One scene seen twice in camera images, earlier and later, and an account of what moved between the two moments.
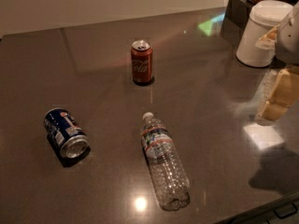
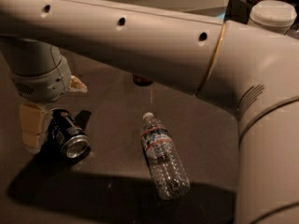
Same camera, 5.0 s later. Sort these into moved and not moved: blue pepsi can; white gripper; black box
Moved: white gripper
Not moved: black box; blue pepsi can
